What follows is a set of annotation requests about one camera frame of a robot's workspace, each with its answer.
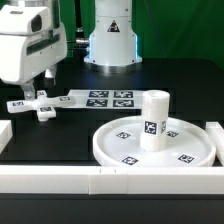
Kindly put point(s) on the white fence block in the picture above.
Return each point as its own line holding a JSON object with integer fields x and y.
{"x": 216, "y": 132}
{"x": 5, "y": 133}

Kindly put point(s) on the white left fence block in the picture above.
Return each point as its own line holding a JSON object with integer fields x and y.
{"x": 5, "y": 133}

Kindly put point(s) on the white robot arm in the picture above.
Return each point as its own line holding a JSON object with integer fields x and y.
{"x": 112, "y": 44}

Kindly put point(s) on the white marker sheet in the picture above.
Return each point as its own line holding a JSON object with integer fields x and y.
{"x": 106, "y": 99}

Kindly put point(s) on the white round table top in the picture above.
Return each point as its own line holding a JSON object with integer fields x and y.
{"x": 134, "y": 142}

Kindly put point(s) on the white right fence block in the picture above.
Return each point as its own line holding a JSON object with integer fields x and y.
{"x": 216, "y": 132}

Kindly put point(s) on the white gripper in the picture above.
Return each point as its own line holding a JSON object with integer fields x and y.
{"x": 32, "y": 39}

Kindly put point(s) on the white cross-shaped table base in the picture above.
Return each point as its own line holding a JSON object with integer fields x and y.
{"x": 44, "y": 106}

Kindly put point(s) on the white front fence bar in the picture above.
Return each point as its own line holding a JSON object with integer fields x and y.
{"x": 107, "y": 180}

